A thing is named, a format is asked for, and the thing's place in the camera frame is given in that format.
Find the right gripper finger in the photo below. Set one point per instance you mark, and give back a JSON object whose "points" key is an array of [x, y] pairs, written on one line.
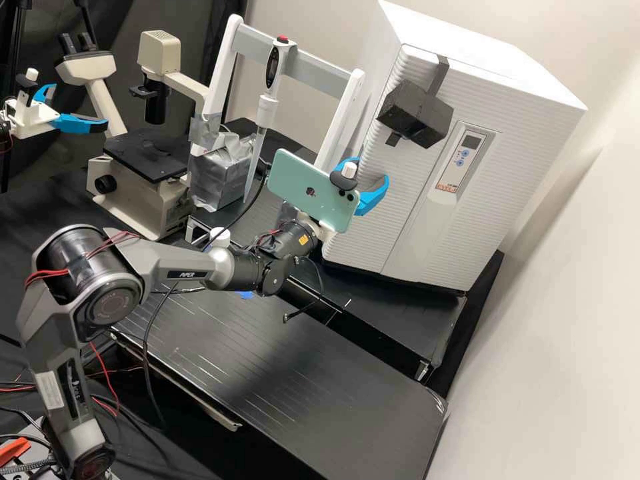
{"points": [[377, 196], [341, 164]]}

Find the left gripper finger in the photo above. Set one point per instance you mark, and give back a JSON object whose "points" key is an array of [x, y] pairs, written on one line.
{"points": [[44, 91], [80, 126]]}

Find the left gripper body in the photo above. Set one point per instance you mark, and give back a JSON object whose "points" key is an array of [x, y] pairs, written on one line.
{"points": [[30, 120]]}

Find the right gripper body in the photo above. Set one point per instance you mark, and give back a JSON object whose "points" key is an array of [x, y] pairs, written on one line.
{"points": [[322, 233]]}

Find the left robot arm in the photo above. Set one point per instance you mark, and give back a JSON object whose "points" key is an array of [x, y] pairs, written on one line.
{"points": [[4, 135]]}

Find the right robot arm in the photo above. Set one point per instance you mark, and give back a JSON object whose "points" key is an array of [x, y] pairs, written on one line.
{"points": [[165, 260]]}

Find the incubator door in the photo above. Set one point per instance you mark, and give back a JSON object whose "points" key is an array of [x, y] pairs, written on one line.
{"points": [[430, 215]]}

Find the left phone holder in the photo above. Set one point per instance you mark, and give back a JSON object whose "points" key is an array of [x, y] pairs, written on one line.
{"points": [[27, 90]]}

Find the cream microscope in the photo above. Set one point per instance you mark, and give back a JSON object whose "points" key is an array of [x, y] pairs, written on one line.
{"points": [[135, 190]]}

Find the white pipette stand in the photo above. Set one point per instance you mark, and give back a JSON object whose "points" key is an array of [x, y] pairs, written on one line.
{"points": [[320, 70]]}

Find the small bottle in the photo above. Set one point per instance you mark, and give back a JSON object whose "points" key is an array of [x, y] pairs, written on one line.
{"points": [[220, 235]]}

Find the pipette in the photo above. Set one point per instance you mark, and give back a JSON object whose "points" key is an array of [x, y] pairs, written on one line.
{"points": [[272, 65]]}

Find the white incubator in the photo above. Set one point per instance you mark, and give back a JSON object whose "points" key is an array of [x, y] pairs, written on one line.
{"points": [[465, 40]]}

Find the orange clamp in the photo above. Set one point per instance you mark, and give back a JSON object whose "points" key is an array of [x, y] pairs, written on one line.
{"points": [[12, 450]]}

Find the right wrist camera phone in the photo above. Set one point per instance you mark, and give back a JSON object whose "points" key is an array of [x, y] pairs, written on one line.
{"points": [[305, 185]]}

